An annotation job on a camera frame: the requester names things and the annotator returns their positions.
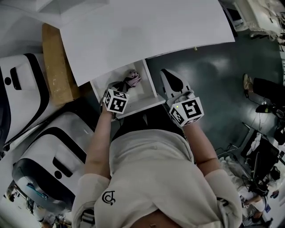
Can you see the white robot with grey top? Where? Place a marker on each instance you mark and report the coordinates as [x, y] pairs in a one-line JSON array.
[[44, 147]]

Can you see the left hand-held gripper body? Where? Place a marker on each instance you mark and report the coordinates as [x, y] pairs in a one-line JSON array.
[[116, 102]]

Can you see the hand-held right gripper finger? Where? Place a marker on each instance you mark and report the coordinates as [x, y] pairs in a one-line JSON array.
[[167, 89], [181, 85]]

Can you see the white and black robot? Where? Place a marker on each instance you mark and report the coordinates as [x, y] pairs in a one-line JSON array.
[[26, 89]]

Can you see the brown cardboard box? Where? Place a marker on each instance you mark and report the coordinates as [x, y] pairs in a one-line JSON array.
[[58, 71]]

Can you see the person's left forearm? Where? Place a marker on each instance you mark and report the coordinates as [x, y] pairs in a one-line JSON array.
[[98, 144]]

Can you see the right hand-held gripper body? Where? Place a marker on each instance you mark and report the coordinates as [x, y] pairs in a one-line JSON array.
[[189, 110]]

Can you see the person's black trouser leg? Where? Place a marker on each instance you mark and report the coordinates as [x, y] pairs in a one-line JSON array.
[[153, 121]]

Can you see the person's right forearm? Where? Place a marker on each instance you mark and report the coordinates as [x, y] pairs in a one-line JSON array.
[[198, 147]]

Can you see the ornate white carved furniture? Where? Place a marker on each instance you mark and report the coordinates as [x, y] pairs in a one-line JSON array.
[[260, 15]]

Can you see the pink and black cloth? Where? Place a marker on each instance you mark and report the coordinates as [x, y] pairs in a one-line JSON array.
[[133, 78]]

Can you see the white desk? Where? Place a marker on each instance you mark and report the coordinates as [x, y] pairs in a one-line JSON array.
[[144, 33]]

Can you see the white drawer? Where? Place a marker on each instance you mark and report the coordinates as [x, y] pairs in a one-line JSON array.
[[144, 107]]

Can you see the person's white sweatshirt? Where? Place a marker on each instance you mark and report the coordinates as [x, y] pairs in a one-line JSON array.
[[151, 173]]

